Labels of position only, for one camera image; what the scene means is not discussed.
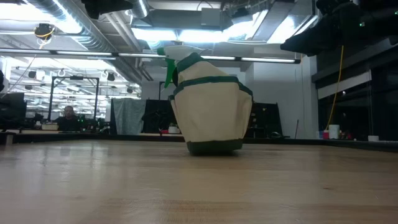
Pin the person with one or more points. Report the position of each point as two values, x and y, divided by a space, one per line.
68 119

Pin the small white background pot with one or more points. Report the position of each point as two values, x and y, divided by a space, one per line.
173 129

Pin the red small container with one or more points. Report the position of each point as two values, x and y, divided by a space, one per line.
325 134

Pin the silver ventilation duct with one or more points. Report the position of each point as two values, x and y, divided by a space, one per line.
93 34

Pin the beige gardening bag green trim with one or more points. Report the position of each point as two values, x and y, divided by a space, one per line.
211 115

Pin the long ceiling light strip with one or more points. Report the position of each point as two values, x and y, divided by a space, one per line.
77 53

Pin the grey cloth cover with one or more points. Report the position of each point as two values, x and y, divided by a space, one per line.
129 115

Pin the black aluminium table frame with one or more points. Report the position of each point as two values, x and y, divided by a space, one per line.
311 141

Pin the white cylinder roll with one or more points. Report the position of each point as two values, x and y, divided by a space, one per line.
334 131

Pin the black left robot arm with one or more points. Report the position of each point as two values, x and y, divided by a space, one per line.
105 7

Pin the small white box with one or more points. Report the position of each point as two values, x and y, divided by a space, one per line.
373 138

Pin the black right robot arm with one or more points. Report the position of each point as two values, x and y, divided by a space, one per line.
342 28

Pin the black metal stand frame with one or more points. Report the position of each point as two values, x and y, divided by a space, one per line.
74 78

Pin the broom stick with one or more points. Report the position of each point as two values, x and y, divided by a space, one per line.
296 129

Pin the black monitor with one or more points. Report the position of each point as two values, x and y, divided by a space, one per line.
12 110

